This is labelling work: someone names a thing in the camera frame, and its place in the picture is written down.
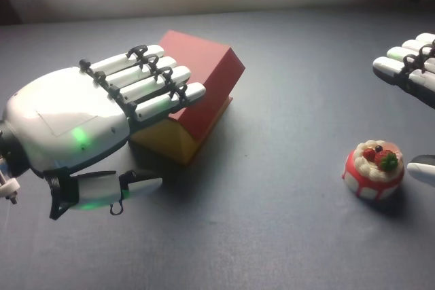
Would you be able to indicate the red and yellow box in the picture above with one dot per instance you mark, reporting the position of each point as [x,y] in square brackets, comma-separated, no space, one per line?
[204,66]

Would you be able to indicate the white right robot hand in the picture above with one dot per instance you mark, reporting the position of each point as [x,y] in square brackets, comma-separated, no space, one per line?
[414,66]

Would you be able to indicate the small red white object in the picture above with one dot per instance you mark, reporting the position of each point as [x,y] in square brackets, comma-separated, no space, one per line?
[372,171]

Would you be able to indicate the grey table cloth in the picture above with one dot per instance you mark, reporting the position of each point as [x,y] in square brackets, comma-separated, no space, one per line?
[238,235]

